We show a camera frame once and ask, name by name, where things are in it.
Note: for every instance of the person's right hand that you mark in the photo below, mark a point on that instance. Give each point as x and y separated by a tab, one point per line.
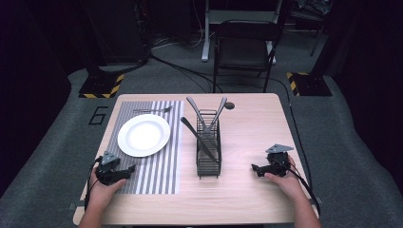
286	185

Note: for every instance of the person's left hand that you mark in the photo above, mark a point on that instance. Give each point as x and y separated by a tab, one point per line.
103	191

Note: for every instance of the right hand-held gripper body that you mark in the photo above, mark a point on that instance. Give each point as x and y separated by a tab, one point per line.
278	160

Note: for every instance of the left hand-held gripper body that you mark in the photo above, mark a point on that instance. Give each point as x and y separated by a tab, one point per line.
109	160

